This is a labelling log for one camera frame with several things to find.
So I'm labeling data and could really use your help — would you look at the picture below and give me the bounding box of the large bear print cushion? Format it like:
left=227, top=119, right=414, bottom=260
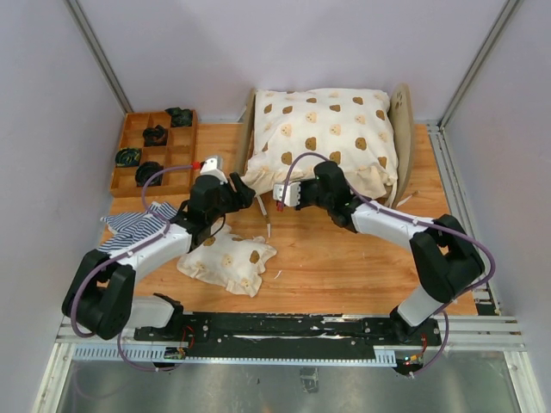
left=242, top=88, right=399, bottom=207

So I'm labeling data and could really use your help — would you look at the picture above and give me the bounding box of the wooden pet bed frame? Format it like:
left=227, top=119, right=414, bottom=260
left=233, top=83, right=416, bottom=208

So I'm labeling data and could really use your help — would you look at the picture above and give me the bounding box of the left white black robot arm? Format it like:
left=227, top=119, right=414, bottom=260
left=61, top=173, right=256, bottom=341

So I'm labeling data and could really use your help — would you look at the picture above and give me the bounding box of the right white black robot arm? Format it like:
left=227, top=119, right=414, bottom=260
left=295, top=161, right=486, bottom=344

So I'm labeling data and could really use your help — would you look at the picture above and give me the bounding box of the small bear print pillow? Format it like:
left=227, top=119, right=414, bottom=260
left=176, top=225, right=277, bottom=298

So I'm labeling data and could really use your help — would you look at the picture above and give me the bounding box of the black rolled sock bottom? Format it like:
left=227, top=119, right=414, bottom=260
left=134, top=161, right=164, bottom=188

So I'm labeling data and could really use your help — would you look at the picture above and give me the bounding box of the black rolled sock top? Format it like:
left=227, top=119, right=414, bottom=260
left=165, top=107, right=193, bottom=128

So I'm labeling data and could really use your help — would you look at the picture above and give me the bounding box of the black rolled sock middle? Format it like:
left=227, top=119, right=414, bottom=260
left=142, top=125, right=168, bottom=147

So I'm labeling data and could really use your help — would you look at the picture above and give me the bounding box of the blue striped cloth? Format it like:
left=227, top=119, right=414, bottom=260
left=97, top=202, right=176, bottom=253

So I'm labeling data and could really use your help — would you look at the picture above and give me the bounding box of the black green rolled sock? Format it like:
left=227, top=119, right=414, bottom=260
left=115, top=147, right=142, bottom=168

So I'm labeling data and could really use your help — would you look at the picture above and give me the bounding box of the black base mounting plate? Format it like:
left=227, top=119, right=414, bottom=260
left=133, top=312, right=442, bottom=361

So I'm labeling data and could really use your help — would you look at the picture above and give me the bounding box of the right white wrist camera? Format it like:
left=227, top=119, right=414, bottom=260
left=272, top=182, right=301, bottom=211

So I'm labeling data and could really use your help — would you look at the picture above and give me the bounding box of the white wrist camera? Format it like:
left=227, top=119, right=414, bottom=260
left=272, top=182, right=301, bottom=211
left=200, top=156, right=227, bottom=183

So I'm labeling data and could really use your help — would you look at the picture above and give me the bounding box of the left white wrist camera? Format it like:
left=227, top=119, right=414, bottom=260
left=200, top=156, right=227, bottom=183

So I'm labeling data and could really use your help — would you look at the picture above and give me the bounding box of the right aluminium corner post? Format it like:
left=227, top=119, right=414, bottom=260
left=436, top=0, right=524, bottom=130

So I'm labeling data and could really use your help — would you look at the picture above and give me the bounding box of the aluminium corner post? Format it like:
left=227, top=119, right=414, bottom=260
left=436, top=0, right=524, bottom=130
left=64, top=0, right=134, bottom=114

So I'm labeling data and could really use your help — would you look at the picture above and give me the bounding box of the aluminium rail frame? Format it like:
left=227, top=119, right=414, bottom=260
left=32, top=122, right=543, bottom=413

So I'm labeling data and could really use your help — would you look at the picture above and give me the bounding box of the left aluminium corner post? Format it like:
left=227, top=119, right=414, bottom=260
left=64, top=0, right=134, bottom=114

